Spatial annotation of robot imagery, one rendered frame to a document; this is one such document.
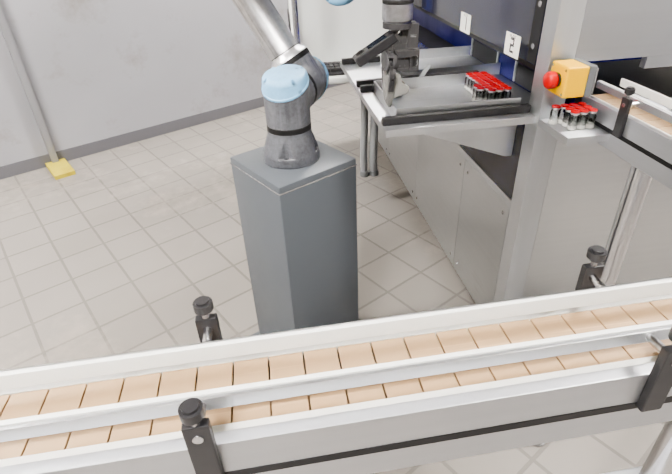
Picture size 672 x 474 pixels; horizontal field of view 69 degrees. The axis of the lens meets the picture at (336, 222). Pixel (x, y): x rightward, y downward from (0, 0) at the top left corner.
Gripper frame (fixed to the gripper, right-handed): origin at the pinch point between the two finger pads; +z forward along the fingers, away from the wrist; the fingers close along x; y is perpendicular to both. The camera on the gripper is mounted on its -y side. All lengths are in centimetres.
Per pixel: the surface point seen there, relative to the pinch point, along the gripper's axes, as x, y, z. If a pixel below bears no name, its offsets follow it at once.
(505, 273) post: -11, 37, 55
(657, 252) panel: -12, 88, 53
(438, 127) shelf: -11.0, 10.9, 3.9
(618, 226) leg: -33, 52, 25
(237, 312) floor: 28, -52, 92
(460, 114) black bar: -8.1, 17.6, 2.1
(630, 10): -12, 55, -22
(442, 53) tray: 54, 34, 2
